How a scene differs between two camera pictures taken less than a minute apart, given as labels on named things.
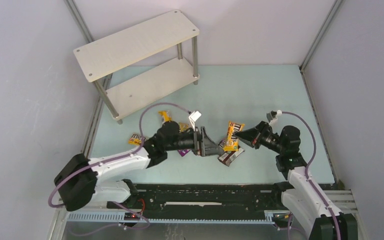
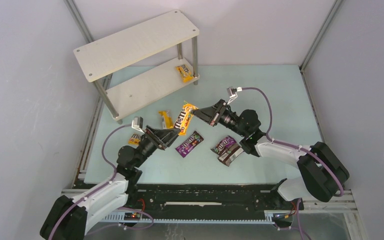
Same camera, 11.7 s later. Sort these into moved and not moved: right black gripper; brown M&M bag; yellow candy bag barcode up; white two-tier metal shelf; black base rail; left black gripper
Moved: right black gripper; left black gripper
Not moved: brown M&M bag; white two-tier metal shelf; yellow candy bag barcode up; black base rail
